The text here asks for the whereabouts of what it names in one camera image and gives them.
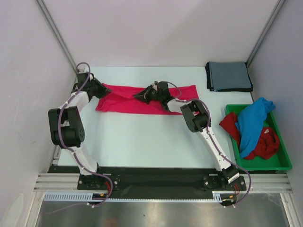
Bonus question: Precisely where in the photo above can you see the pink t shirt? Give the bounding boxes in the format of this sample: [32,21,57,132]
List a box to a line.
[96,84,199,115]

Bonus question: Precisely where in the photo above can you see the folded black t shirt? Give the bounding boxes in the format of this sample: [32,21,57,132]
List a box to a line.
[205,61,254,92]

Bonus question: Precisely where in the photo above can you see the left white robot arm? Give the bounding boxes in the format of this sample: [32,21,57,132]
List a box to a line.
[48,72,112,190]

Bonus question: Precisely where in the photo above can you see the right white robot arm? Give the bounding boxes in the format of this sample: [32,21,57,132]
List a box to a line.
[133,81,240,190]

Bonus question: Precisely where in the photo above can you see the white cable duct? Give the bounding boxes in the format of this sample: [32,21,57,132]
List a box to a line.
[44,190,240,203]

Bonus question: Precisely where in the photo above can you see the folded grey t shirt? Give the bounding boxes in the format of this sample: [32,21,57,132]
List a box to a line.
[208,62,252,90]

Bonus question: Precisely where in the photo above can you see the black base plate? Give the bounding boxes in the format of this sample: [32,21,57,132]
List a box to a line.
[48,166,251,201]

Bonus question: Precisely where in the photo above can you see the blue t shirt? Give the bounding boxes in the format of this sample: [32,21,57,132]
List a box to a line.
[237,97,276,158]

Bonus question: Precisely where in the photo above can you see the left aluminium frame post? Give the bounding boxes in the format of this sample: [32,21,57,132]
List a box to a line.
[34,0,77,72]

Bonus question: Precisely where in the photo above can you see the right aluminium frame post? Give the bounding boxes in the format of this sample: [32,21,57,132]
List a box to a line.
[246,0,287,68]

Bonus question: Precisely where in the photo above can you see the aluminium frame post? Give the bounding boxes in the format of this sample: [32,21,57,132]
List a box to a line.
[34,0,77,72]
[246,0,287,68]

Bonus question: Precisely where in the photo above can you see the dark red t shirt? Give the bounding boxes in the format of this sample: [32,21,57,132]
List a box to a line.
[219,112,280,160]

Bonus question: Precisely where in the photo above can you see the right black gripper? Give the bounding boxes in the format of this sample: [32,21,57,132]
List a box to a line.
[133,86,163,105]

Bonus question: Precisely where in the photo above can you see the green plastic bin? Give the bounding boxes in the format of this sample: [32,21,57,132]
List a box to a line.
[231,112,292,173]

